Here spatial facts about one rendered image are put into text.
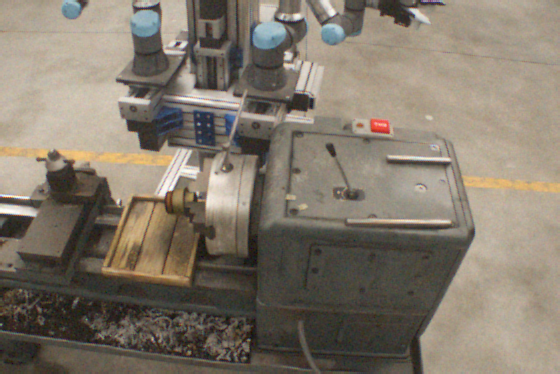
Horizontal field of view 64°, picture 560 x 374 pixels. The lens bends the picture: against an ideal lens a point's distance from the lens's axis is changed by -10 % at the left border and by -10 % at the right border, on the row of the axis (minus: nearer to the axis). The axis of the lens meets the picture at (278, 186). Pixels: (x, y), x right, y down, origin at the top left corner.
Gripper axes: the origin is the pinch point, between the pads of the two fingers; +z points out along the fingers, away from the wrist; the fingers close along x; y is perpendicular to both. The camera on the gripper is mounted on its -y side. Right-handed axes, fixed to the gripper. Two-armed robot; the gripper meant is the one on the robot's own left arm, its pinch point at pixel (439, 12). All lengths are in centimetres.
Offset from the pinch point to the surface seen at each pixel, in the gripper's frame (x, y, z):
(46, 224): 112, 46, -86
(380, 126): 31.8, 27.3, -3.8
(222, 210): 83, 29, -28
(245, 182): 74, 25, -26
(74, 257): 113, 53, -73
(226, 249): 88, 41, -25
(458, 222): 56, 25, 31
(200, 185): 76, 35, -43
